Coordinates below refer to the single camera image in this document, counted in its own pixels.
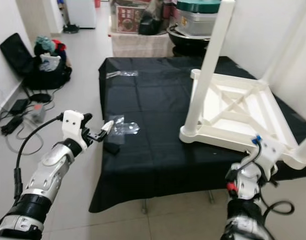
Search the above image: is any clear plastic storage container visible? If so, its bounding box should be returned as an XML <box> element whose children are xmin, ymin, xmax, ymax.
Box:
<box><xmin>177</xmin><ymin>10</ymin><xmax>221</xmax><ymax>37</ymax></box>

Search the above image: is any white plastic bag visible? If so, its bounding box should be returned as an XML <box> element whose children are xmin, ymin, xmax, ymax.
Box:
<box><xmin>39</xmin><ymin>54</ymin><xmax>62</xmax><ymax>73</ymax></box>

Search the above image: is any grey electrical box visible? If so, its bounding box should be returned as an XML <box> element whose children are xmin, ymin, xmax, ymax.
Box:
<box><xmin>30</xmin><ymin>104</ymin><xmax>48</xmax><ymax>125</ymax></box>

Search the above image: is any clear tape patch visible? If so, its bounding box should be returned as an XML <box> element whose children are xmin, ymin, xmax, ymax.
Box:
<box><xmin>108</xmin><ymin>116</ymin><xmax>141</xmax><ymax>143</ymax></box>

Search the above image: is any white cabinet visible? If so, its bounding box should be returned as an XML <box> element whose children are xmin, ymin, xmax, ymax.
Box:
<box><xmin>65</xmin><ymin>0</ymin><xmax>97</xmax><ymax>29</ymax></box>

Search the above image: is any black round wok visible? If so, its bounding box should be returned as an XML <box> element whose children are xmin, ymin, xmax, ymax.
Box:
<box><xmin>167</xmin><ymin>25</ymin><xmax>211</xmax><ymax>57</ymax></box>

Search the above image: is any black cloth finger sleeve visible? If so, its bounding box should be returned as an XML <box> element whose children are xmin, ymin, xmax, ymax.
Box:
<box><xmin>104</xmin><ymin>142</ymin><xmax>121</xmax><ymax>156</ymax></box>

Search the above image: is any clear plastic bag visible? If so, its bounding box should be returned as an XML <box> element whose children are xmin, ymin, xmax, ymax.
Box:
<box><xmin>107</xmin><ymin>70</ymin><xmax>138</xmax><ymax>79</ymax></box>

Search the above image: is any black power strip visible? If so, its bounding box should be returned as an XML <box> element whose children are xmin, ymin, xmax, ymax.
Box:
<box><xmin>1</xmin><ymin>116</ymin><xmax>25</xmax><ymax>135</ymax></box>

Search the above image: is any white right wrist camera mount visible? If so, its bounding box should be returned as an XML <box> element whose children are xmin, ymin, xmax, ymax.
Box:
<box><xmin>253</xmin><ymin>135</ymin><xmax>287</xmax><ymax>176</ymax></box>

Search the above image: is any black open suitcase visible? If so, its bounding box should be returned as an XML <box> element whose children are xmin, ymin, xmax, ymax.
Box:
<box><xmin>0</xmin><ymin>32</ymin><xmax>72</xmax><ymax>91</ymax></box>

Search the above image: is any black wifi router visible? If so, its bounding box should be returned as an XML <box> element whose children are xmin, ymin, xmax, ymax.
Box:
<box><xmin>29</xmin><ymin>82</ymin><xmax>53</xmax><ymax>104</ymax></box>

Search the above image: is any black power adapter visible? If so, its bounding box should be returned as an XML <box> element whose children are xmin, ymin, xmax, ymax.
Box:
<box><xmin>10</xmin><ymin>99</ymin><xmax>31</xmax><ymax>114</ymax></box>

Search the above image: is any white plastic children table top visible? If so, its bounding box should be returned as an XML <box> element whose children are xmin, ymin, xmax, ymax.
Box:
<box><xmin>179</xmin><ymin>69</ymin><xmax>306</xmax><ymax>171</ymax></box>

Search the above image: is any white plastic table leg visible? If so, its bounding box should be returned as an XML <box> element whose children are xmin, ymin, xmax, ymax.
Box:
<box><xmin>182</xmin><ymin>0</ymin><xmax>236</xmax><ymax>138</ymax></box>
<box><xmin>294</xmin><ymin>131</ymin><xmax>306</xmax><ymax>168</ymax></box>
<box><xmin>260</xmin><ymin>0</ymin><xmax>306</xmax><ymax>86</ymax></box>

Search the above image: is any shiny black bag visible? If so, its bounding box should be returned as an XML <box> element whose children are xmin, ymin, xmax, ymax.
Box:
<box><xmin>138</xmin><ymin>0</ymin><xmax>167</xmax><ymax>36</ymax></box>

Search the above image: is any green round pot lid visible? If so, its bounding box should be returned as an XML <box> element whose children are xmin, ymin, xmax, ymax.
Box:
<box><xmin>177</xmin><ymin>0</ymin><xmax>222</xmax><ymax>13</ymax></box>

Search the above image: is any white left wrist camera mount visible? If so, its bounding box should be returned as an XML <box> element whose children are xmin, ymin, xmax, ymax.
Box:
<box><xmin>62</xmin><ymin>110</ymin><xmax>86</xmax><ymax>151</ymax></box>

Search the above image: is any beige cloth covered table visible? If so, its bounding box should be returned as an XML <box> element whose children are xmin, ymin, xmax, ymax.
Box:
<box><xmin>110</xmin><ymin>32</ymin><xmax>175</xmax><ymax>58</ymax></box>

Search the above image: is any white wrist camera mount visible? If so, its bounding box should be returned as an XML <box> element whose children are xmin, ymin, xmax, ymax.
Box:
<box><xmin>62</xmin><ymin>110</ymin><xmax>86</xmax><ymax>151</ymax></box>
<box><xmin>253</xmin><ymin>135</ymin><xmax>287</xmax><ymax>176</ymax></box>

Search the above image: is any black fan base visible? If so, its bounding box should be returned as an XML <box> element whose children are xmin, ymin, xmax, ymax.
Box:
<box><xmin>63</xmin><ymin>24</ymin><xmax>81</xmax><ymax>34</ymax></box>

